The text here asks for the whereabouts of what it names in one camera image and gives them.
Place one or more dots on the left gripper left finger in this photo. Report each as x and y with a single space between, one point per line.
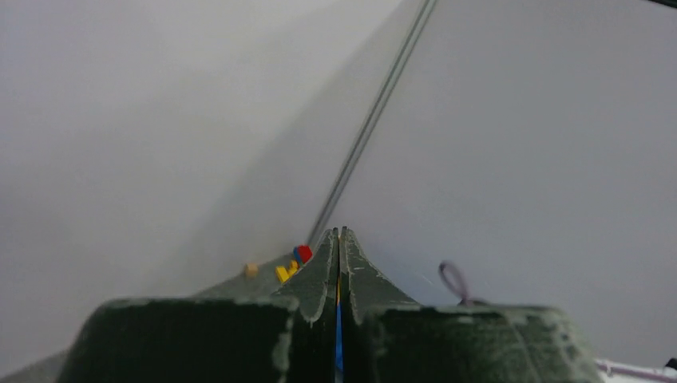
287 336

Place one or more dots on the red toy block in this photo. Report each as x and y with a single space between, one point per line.
302 254

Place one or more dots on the small wooden block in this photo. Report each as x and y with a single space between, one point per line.
250 270

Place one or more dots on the yellow toy block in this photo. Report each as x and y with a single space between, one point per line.
283 274

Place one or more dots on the right aluminium corner post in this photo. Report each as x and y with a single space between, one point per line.
372 116

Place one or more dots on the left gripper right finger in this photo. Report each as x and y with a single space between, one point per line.
387 336

